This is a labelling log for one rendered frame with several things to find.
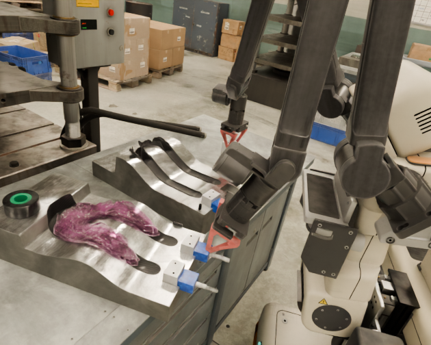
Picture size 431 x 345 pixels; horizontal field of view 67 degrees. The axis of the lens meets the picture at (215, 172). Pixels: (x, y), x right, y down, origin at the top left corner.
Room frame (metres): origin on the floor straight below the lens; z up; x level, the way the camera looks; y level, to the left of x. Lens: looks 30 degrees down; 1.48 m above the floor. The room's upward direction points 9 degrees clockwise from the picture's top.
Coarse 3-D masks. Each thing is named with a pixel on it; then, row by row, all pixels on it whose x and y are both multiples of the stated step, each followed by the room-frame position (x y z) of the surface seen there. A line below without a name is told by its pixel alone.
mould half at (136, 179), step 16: (176, 144) 1.12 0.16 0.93; (96, 160) 1.02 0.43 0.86; (112, 160) 1.04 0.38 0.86; (128, 160) 0.93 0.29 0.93; (160, 160) 1.00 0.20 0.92; (192, 160) 1.08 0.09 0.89; (96, 176) 1.00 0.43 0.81; (112, 176) 0.96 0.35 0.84; (128, 176) 0.92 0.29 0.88; (144, 176) 0.90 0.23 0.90; (176, 176) 0.96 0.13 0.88; (192, 176) 0.98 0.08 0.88; (128, 192) 0.92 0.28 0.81; (144, 192) 0.88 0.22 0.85; (160, 192) 0.85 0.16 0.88; (176, 192) 0.86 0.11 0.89; (224, 192) 0.90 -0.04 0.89; (160, 208) 0.85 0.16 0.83; (176, 208) 0.82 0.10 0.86; (192, 208) 0.79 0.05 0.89; (208, 208) 0.80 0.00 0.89; (192, 224) 0.78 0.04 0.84; (208, 224) 0.80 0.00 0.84
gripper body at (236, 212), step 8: (240, 192) 0.54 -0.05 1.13; (224, 200) 0.57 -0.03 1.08; (232, 200) 0.54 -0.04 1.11; (240, 200) 0.53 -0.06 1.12; (224, 208) 0.54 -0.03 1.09; (232, 208) 0.53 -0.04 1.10; (240, 208) 0.52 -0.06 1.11; (248, 208) 0.52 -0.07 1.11; (256, 208) 0.53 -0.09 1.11; (224, 216) 0.52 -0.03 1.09; (232, 216) 0.53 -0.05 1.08; (240, 216) 0.52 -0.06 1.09; (248, 216) 0.53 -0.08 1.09; (224, 224) 0.50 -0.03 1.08; (232, 224) 0.51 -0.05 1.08; (240, 224) 0.52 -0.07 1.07; (248, 224) 0.54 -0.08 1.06; (240, 232) 0.50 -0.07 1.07
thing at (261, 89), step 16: (272, 16) 4.94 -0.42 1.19; (288, 16) 5.53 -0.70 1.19; (288, 48) 4.80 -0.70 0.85; (256, 64) 5.08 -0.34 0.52; (272, 64) 4.88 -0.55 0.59; (288, 64) 4.93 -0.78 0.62; (256, 80) 4.93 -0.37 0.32; (272, 80) 4.82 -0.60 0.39; (288, 80) 4.92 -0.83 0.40; (256, 96) 4.91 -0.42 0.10; (272, 96) 4.80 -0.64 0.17
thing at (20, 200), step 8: (16, 192) 0.66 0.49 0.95; (24, 192) 0.66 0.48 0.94; (32, 192) 0.67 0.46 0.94; (8, 200) 0.62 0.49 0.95; (16, 200) 0.64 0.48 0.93; (24, 200) 0.65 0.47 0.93; (32, 200) 0.64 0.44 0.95; (8, 208) 0.60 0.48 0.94; (16, 208) 0.60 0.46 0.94; (24, 208) 0.61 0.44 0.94; (32, 208) 0.62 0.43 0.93; (8, 216) 0.60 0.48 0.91; (16, 216) 0.60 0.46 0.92; (24, 216) 0.61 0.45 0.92
